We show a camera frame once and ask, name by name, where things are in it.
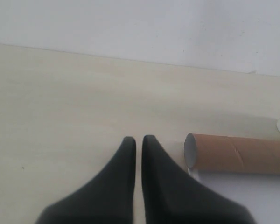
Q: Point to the brown cardboard tube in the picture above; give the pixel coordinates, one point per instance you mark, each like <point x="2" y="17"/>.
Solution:
<point x="212" y="153"/>

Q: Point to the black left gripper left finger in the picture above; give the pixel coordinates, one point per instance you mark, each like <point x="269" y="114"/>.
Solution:
<point x="106" y="199"/>

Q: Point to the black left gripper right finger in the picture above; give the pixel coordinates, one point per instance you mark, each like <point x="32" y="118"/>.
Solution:
<point x="171" y="196"/>

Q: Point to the white square plastic tray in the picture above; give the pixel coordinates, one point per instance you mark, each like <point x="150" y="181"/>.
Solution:
<point x="260" y="194"/>

